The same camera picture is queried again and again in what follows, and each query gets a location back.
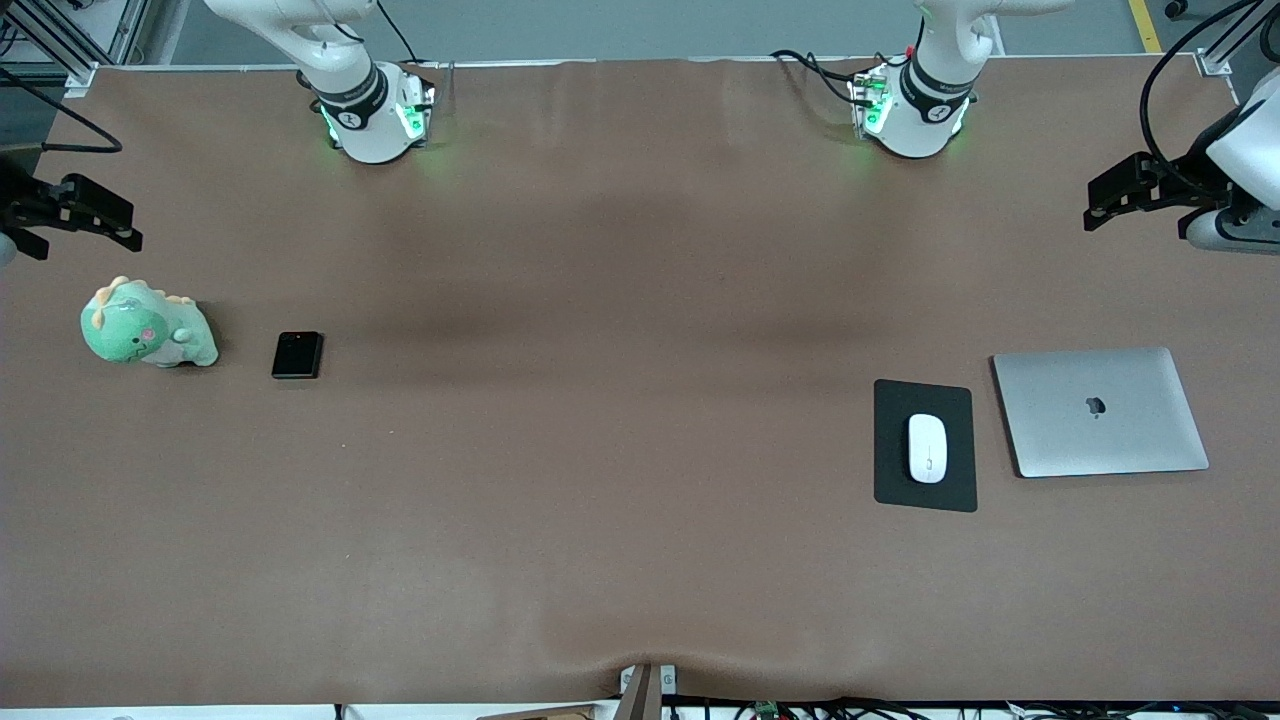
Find thin black base cable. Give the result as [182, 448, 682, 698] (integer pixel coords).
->
[375, 0, 426, 71]

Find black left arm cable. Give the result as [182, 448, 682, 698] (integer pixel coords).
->
[1138, 0, 1280, 191]

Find white computer mouse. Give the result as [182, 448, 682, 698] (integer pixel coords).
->
[907, 413, 949, 485]

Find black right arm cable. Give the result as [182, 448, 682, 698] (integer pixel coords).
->
[0, 65, 123, 156]

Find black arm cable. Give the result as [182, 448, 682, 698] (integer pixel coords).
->
[1138, 0, 1280, 191]
[0, 65, 123, 156]

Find brown table cover mat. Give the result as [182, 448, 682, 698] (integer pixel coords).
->
[0, 57, 1280, 706]

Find black mouse pad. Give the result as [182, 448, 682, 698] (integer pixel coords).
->
[873, 377, 978, 513]

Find brown wooden post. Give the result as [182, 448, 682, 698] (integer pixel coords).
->
[620, 665, 663, 720]

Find black flip phone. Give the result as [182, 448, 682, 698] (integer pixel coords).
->
[271, 331, 324, 380]

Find aluminium frame post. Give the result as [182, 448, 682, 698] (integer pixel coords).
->
[1195, 0, 1280, 78]
[0, 0, 151, 98]

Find silver closed laptop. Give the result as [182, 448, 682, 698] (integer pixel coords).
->
[992, 346, 1211, 479]

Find metal mount bracket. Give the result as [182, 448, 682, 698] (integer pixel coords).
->
[618, 663, 679, 698]

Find black base cables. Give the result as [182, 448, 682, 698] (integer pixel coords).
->
[770, 45, 921, 106]

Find green dinosaur plush toy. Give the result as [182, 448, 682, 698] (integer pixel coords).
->
[80, 276, 220, 369]

